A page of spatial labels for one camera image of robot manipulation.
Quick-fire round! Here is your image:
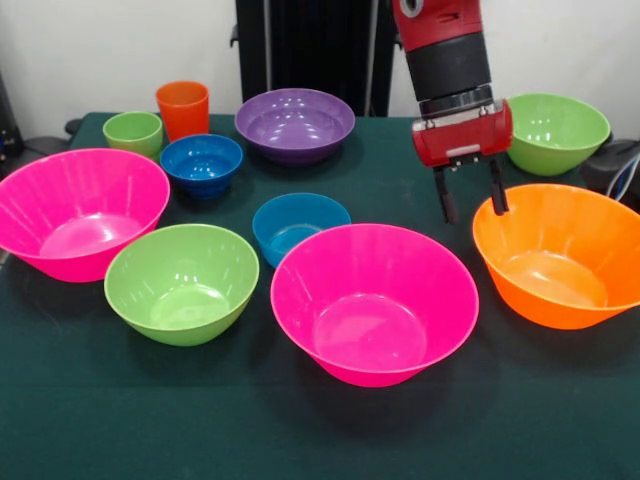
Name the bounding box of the white and blue cable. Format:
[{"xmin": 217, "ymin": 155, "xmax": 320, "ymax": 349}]
[{"xmin": 605, "ymin": 152, "xmax": 640, "ymax": 201}]

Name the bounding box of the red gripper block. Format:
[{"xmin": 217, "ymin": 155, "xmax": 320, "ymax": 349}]
[{"xmin": 411, "ymin": 98, "xmax": 515, "ymax": 225}]

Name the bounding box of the green plastic cup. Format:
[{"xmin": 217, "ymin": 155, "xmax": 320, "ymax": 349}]
[{"xmin": 102, "ymin": 111, "xmax": 164, "ymax": 162}]

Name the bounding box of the black pedestal leg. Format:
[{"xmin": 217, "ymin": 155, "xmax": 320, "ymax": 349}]
[
  {"xmin": 19, "ymin": 117, "xmax": 84, "ymax": 156},
  {"xmin": 582, "ymin": 139, "xmax": 640, "ymax": 196}
]

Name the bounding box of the black device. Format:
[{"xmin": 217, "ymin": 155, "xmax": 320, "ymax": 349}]
[{"xmin": 0, "ymin": 69, "xmax": 24, "ymax": 161}]

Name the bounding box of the green plastic bowl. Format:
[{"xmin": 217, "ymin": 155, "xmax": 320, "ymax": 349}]
[
  {"xmin": 103, "ymin": 223, "xmax": 261, "ymax": 348},
  {"xmin": 504, "ymin": 92, "xmax": 612, "ymax": 177}
]

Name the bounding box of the purple plastic bowl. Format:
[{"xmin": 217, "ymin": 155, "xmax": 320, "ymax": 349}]
[{"xmin": 234, "ymin": 88, "xmax": 356, "ymax": 167}]

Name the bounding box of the orange plastic cup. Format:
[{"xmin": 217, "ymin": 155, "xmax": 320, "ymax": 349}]
[{"xmin": 155, "ymin": 81, "xmax": 211, "ymax": 143}]

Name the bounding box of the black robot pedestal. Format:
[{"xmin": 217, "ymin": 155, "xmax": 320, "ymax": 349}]
[{"xmin": 229, "ymin": 0, "xmax": 405, "ymax": 117}]

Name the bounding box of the dark green table cloth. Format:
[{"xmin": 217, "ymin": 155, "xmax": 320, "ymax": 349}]
[{"xmin": 0, "ymin": 112, "xmax": 640, "ymax": 480}]

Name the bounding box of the light blue plastic bowl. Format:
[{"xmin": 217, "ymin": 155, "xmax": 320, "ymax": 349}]
[{"xmin": 251, "ymin": 192, "xmax": 352, "ymax": 269}]

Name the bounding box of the dark blue plastic bowl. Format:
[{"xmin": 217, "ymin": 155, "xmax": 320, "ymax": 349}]
[{"xmin": 159, "ymin": 133, "xmax": 245, "ymax": 199}]

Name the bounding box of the pink plastic bowl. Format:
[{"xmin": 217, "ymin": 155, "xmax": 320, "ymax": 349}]
[
  {"xmin": 0, "ymin": 148, "xmax": 171, "ymax": 284},
  {"xmin": 270, "ymin": 223, "xmax": 480, "ymax": 389}
]

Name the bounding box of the orange plastic bowl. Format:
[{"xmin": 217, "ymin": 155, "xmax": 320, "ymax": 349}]
[{"xmin": 472, "ymin": 183, "xmax": 640, "ymax": 331}]

